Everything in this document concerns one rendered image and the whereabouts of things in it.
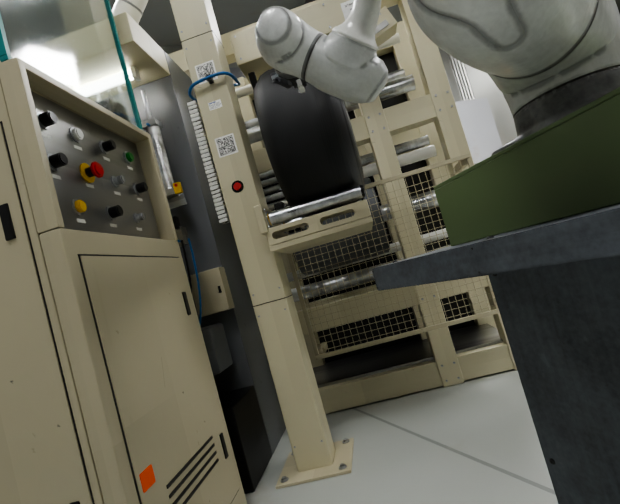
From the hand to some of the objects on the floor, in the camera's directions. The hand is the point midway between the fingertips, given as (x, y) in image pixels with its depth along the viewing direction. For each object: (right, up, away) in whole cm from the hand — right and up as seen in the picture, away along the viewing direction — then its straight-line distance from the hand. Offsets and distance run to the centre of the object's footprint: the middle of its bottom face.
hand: (300, 84), depth 125 cm
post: (+6, -127, +33) cm, 131 cm away
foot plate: (+6, -127, +33) cm, 131 cm away
